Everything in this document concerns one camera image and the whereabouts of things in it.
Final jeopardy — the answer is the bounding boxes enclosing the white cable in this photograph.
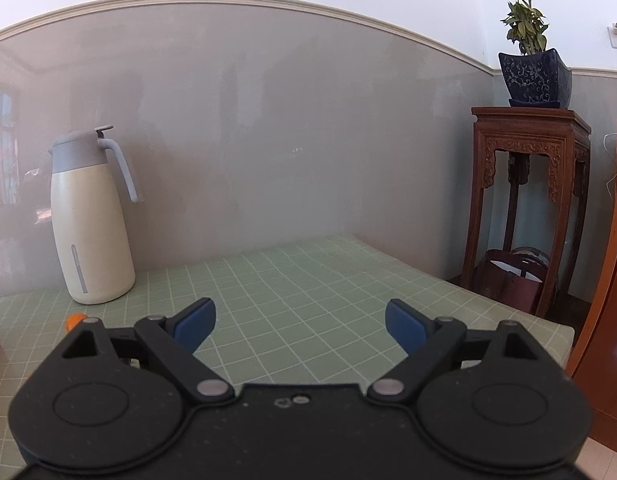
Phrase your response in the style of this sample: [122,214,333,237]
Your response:
[603,132,617,202]

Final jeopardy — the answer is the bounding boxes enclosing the orange-brown wooden door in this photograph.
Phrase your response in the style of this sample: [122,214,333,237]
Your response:
[566,118,617,447]

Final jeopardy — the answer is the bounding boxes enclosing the carved wooden plant stand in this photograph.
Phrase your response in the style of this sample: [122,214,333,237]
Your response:
[461,105,592,319]

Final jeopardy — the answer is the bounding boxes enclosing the green grid table mat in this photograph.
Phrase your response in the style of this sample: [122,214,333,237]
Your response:
[0,234,575,480]

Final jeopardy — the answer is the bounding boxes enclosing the dark blue patterned flowerpot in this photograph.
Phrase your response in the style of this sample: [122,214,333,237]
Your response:
[498,48,573,109]

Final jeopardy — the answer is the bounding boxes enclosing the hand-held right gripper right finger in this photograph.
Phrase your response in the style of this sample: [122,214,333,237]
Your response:
[367,299,537,405]

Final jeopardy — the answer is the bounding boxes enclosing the green potted plant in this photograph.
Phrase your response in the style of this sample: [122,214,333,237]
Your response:
[501,0,550,56]

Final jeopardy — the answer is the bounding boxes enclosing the cream and grey thermos jug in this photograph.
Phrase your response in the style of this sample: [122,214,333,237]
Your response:
[48,125,140,306]

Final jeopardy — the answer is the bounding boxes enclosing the dark red bag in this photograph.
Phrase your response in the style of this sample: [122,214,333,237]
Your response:
[476,246,557,317]

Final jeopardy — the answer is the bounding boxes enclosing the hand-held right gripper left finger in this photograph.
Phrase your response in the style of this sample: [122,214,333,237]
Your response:
[62,298,235,404]

